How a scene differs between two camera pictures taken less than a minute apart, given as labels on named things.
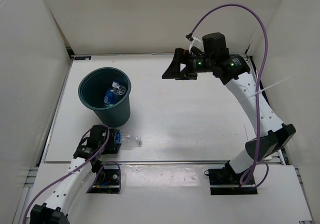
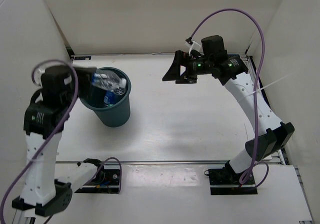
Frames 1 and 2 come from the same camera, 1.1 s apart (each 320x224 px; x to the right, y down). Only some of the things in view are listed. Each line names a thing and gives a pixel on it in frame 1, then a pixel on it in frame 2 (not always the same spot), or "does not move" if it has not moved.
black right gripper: x=181 y=57 does not move
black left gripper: x=112 y=148 → x=85 y=73
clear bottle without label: x=119 y=89 does not move
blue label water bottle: x=110 y=97 does not move
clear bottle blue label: x=128 y=141 → x=109 y=80
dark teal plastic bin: x=91 y=89 does not move
